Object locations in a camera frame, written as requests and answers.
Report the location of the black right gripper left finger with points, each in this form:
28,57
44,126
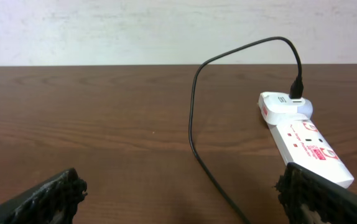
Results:
53,201

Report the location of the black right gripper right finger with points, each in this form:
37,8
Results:
310,198

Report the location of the white charger adapter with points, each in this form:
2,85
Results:
278,107

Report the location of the white power strip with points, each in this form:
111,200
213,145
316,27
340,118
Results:
300,141

